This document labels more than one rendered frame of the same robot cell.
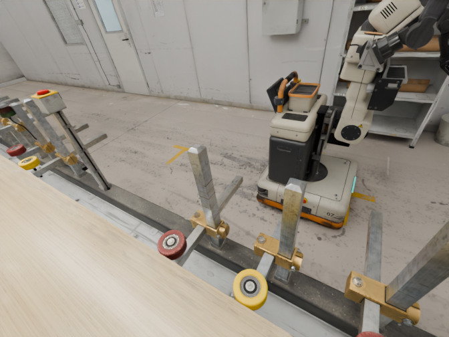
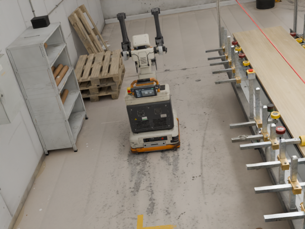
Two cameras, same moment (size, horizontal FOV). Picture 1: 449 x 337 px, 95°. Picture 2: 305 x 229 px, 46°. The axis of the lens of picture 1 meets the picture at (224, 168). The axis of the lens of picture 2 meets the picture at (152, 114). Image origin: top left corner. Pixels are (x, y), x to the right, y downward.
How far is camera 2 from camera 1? 4.48 m
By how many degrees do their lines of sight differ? 92
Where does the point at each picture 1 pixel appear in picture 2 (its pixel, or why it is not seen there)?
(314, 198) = (174, 115)
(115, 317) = (268, 67)
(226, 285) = (244, 88)
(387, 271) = (186, 112)
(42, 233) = (276, 83)
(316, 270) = (202, 123)
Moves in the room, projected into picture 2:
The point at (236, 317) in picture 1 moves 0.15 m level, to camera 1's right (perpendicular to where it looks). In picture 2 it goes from (251, 61) to (242, 58)
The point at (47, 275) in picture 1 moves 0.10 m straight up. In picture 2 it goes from (277, 76) to (277, 67)
